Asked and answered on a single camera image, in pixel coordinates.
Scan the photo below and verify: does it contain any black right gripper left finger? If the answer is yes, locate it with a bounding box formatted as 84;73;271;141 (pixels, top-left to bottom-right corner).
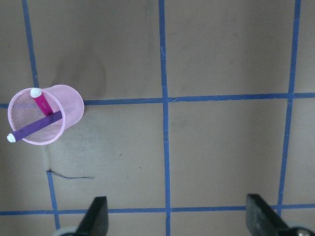
75;196;109;236

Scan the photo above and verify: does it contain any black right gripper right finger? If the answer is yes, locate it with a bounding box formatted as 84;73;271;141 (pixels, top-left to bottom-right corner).
246;194;290;236

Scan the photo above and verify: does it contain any purple pen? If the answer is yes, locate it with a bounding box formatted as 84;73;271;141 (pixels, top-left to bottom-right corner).
6;111;63;143

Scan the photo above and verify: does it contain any pink pen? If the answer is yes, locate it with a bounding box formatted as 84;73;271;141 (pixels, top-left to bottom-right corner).
30;88;53;116

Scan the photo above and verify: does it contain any pink mesh cup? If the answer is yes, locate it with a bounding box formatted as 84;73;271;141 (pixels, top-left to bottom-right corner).
7;85;84;145

